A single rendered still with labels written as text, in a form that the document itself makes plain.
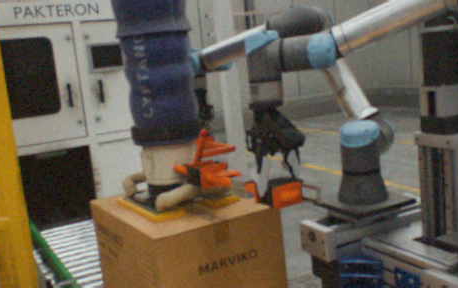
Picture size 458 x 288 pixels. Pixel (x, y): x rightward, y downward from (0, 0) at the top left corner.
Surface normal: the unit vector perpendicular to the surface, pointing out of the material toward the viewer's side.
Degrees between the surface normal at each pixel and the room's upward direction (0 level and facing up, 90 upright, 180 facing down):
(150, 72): 69
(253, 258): 89
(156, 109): 78
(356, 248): 90
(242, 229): 89
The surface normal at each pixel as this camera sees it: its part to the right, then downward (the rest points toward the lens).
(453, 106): 0.45, 0.10
